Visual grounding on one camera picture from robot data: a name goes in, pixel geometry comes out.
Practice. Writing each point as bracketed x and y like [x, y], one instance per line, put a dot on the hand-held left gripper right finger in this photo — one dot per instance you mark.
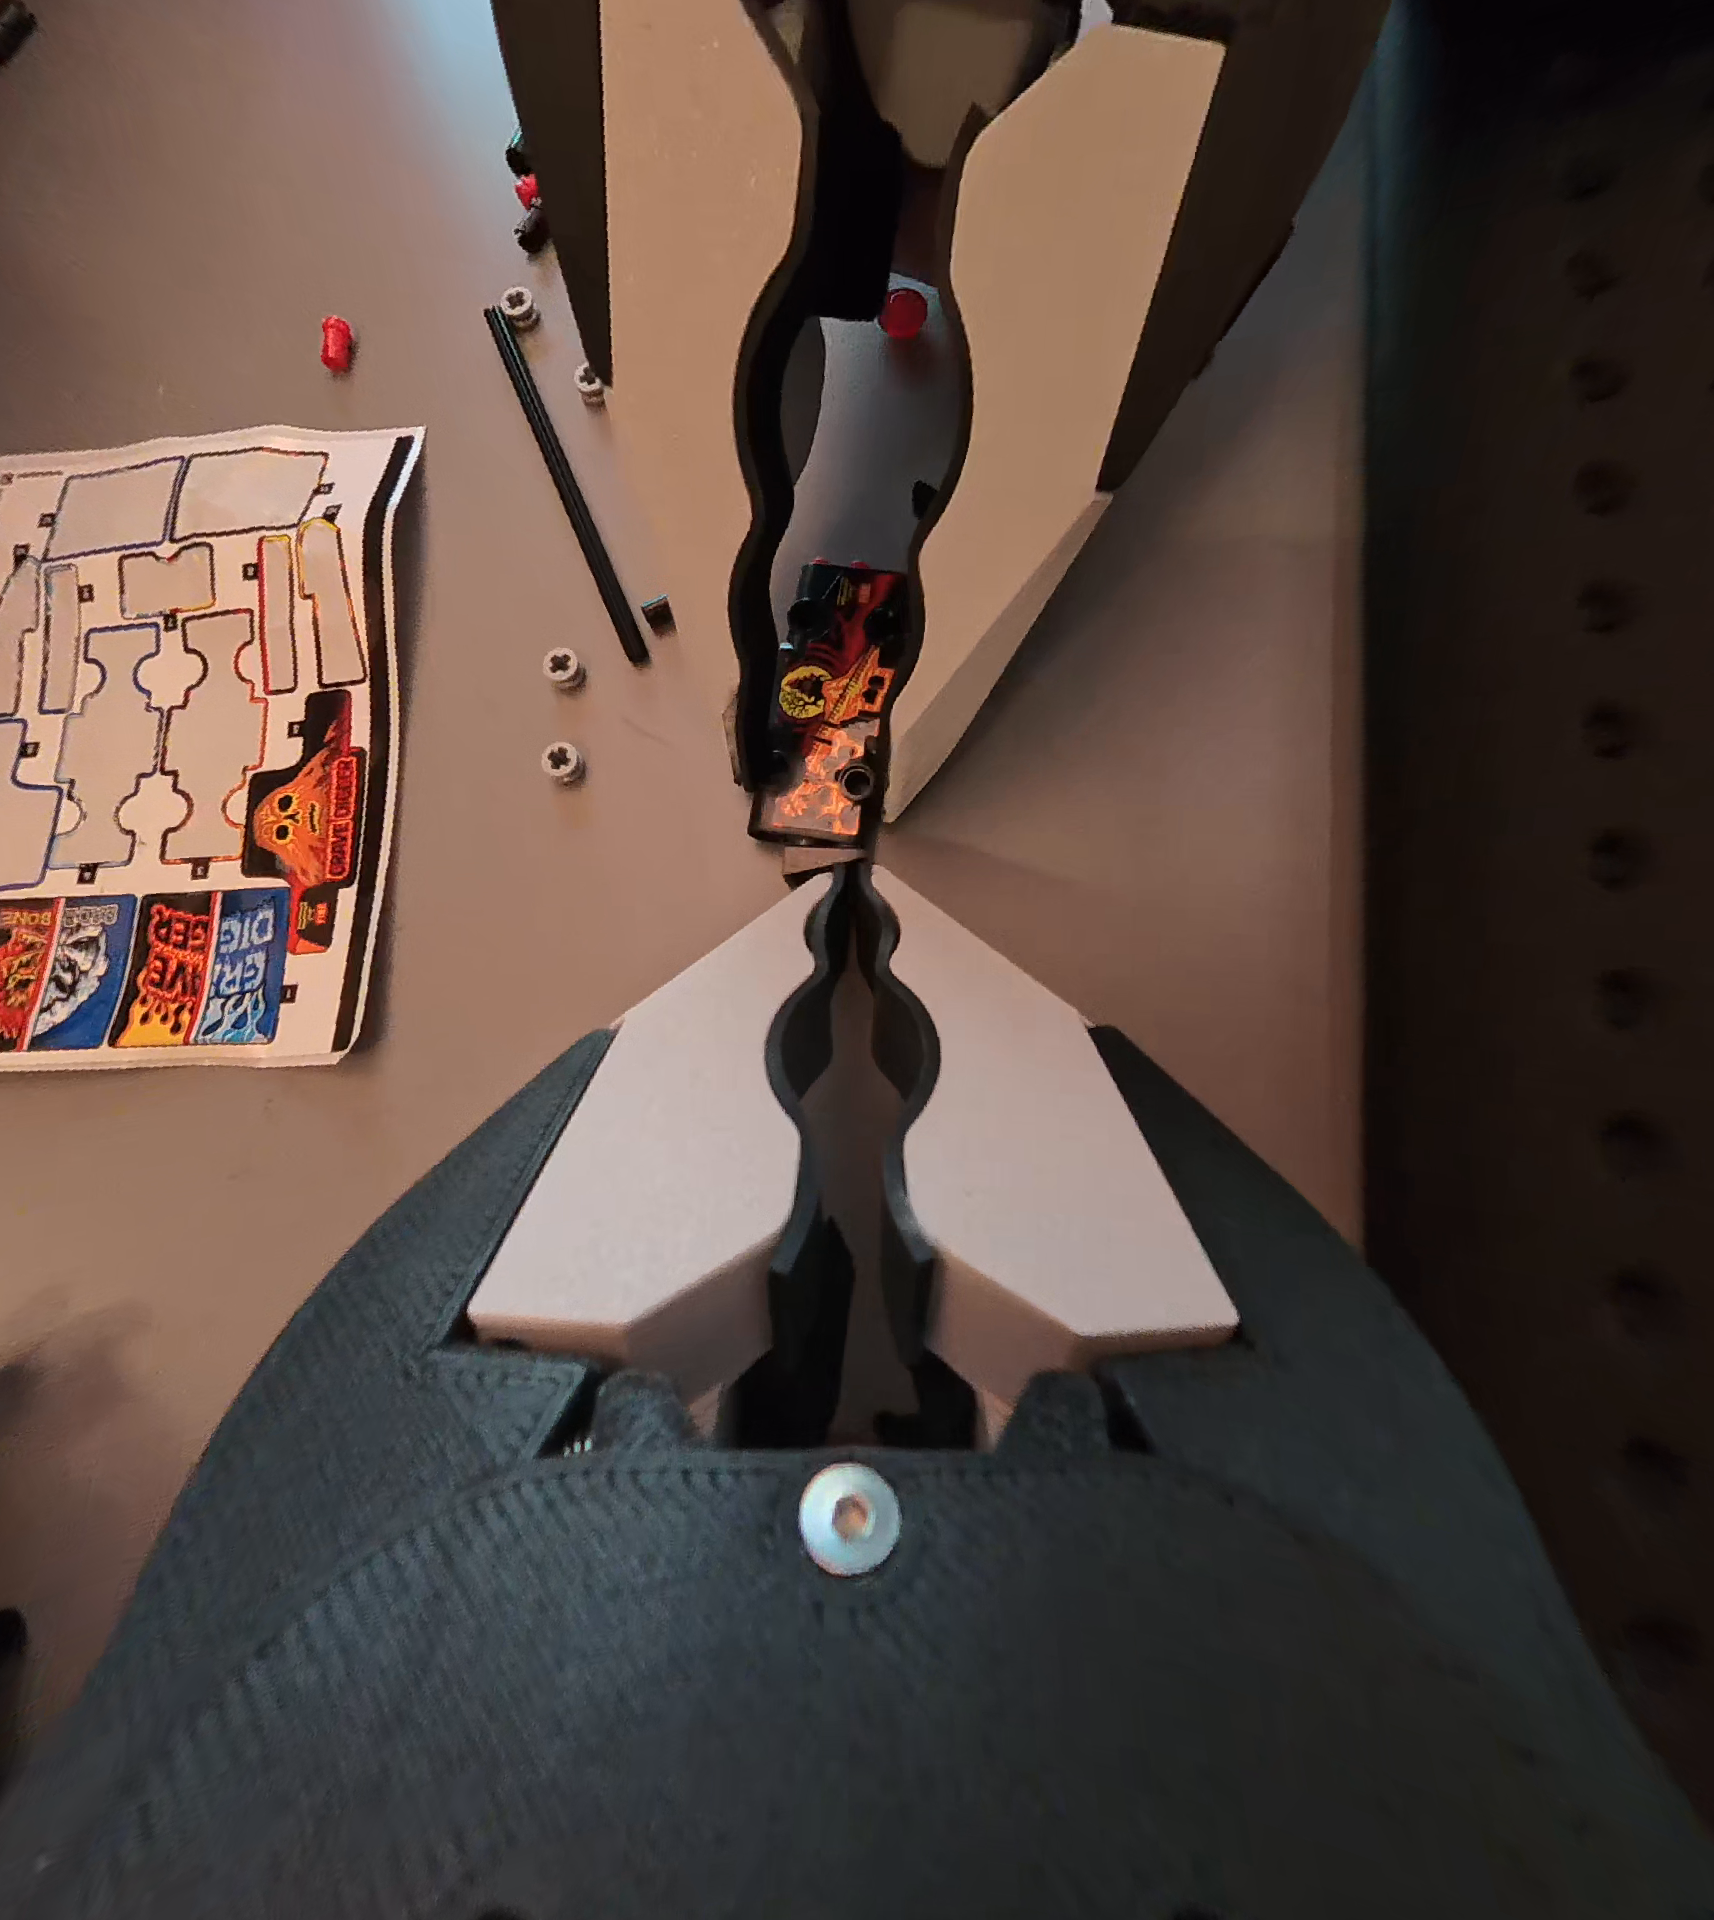
[1066, 1187]

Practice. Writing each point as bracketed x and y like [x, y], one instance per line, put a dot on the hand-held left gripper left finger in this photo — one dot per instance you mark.
[631, 1187]

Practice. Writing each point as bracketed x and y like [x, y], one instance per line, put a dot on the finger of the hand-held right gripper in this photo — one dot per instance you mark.
[676, 227]
[1066, 330]

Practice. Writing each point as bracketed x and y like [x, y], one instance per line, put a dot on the flame printed black toy panel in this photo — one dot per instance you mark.
[827, 704]

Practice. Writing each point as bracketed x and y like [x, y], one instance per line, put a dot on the pile of black toy pins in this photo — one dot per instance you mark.
[526, 227]

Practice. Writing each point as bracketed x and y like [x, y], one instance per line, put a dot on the red round toy stud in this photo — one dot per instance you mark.
[901, 313]

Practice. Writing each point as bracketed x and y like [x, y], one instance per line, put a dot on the long black toy axle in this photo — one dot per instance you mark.
[570, 489]

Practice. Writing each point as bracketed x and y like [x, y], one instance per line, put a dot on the red toy pin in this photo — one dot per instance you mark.
[334, 345]

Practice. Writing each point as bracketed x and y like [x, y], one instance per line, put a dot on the toy sticker sheet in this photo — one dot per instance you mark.
[122, 673]

